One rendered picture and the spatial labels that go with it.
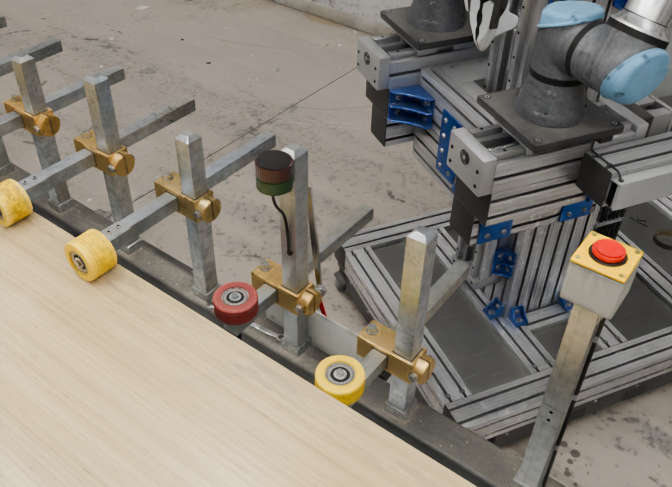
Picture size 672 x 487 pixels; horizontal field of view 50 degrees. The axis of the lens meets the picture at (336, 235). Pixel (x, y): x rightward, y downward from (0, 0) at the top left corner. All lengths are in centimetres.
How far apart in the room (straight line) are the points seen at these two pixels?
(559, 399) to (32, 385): 80
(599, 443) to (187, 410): 148
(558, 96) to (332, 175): 176
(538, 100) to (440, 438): 70
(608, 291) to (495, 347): 127
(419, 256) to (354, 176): 208
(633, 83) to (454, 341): 104
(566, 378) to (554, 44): 69
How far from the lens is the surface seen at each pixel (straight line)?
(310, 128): 349
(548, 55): 153
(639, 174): 167
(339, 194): 306
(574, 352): 107
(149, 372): 121
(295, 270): 131
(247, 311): 128
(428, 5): 193
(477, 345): 220
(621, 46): 143
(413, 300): 117
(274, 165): 114
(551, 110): 157
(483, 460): 136
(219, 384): 118
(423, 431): 138
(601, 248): 96
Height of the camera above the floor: 181
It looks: 40 degrees down
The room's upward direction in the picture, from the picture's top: 2 degrees clockwise
